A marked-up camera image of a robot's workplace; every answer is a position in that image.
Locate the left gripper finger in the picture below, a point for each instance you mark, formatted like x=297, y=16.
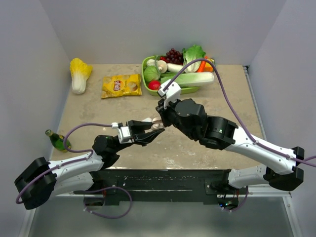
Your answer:
x=139, y=126
x=144, y=139

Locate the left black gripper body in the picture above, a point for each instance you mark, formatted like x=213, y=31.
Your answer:
x=135, y=141

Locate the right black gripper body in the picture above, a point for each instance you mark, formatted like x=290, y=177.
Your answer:
x=169, y=115

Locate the beige earbud case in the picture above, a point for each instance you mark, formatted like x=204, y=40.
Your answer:
x=157, y=124

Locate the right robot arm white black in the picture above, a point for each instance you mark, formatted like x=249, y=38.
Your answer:
x=277, y=166

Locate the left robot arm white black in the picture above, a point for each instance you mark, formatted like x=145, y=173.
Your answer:
x=43, y=179

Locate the green plastic basket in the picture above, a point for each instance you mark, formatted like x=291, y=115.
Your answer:
x=186, y=90

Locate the red apple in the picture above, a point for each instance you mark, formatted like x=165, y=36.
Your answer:
x=154, y=85

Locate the long white green cabbage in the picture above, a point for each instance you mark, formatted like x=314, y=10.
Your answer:
x=186, y=80

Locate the yellow Lays chips bag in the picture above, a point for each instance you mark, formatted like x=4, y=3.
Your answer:
x=121, y=85

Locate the white daikon radish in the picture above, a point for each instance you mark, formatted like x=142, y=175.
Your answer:
x=174, y=68

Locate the round green cabbage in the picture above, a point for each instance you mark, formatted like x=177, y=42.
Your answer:
x=151, y=73

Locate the beige mushroom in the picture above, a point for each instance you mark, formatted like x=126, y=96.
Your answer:
x=161, y=66

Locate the orange carrot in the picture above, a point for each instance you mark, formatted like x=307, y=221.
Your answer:
x=202, y=67

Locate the orange pumpkin slice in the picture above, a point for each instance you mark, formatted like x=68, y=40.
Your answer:
x=208, y=67

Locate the purple grapes bunch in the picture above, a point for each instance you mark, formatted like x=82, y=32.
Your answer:
x=174, y=57

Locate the green leafy lettuce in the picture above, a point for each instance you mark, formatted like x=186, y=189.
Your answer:
x=190, y=54

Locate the green champagne bottle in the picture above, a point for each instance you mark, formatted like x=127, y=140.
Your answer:
x=57, y=141

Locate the yellow napa cabbage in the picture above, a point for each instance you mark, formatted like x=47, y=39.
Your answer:
x=80, y=73

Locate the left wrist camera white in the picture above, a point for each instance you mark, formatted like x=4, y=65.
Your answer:
x=124, y=132

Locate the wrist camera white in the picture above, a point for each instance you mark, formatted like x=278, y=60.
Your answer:
x=124, y=132
x=169, y=94

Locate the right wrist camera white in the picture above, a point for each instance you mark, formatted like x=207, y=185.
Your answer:
x=169, y=94

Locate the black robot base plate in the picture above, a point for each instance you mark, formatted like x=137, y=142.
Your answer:
x=179, y=185

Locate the aluminium frame rail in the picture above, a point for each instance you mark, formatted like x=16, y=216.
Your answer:
x=246, y=72

